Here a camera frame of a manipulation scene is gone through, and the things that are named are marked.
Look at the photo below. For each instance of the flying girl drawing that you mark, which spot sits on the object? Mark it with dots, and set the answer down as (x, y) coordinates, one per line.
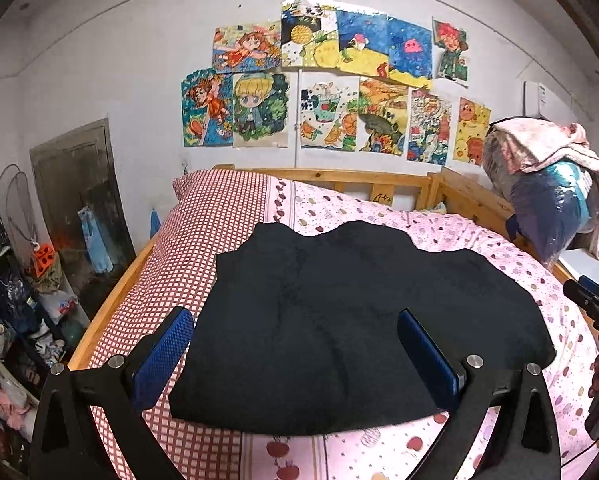
(247, 48)

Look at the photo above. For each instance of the white air conditioner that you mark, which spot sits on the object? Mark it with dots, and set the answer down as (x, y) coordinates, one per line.
(541, 103)

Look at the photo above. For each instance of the colourful comic drawing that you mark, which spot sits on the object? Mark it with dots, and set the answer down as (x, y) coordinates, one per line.
(429, 128)

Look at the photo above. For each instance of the bag of clothes pile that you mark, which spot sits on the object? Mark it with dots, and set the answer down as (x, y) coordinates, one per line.
(549, 174)

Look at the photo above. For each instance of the pink spotted duvet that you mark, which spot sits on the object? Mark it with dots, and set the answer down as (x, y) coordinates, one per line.
(391, 452)

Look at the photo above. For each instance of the dinosaur landscape drawing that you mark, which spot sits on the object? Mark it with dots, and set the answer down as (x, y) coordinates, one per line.
(383, 111)

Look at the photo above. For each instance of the red checkered pillow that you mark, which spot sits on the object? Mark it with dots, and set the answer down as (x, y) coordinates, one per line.
(216, 212)

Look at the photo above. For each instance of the yellow bear drawing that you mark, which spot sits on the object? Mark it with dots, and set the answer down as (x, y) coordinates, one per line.
(473, 124)

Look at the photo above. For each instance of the blue yellow sea drawing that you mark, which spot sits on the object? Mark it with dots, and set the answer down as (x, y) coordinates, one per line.
(378, 45)

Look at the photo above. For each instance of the swimming girl drawing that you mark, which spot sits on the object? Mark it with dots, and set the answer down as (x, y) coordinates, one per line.
(207, 111)

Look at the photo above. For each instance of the dark metal wall door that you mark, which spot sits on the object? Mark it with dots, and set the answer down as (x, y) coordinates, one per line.
(77, 190)

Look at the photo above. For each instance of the fruit cup drawing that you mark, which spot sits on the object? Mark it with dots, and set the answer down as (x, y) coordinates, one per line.
(329, 112)

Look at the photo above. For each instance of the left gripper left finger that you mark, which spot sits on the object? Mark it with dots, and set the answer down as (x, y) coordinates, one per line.
(151, 363)

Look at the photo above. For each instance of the blond boy drawing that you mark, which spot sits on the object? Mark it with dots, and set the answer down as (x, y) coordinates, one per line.
(261, 110)

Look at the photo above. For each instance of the cluttered storage shelf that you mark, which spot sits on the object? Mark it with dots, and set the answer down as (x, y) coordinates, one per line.
(34, 302)

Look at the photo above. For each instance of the planet moon drawing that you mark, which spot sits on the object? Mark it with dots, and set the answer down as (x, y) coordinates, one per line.
(309, 34)

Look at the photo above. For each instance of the red haired figure drawing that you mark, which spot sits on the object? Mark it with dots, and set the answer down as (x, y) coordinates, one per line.
(453, 63)

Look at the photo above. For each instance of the wooden bed frame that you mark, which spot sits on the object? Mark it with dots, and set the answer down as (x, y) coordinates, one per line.
(445, 193)

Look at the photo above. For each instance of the black puffer jacket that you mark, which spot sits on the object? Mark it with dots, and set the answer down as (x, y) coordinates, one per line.
(299, 336)

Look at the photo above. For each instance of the white storage box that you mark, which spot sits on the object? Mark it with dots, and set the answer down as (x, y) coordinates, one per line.
(578, 262)

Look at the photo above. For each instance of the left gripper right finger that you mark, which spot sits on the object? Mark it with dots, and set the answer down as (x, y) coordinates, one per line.
(444, 378)

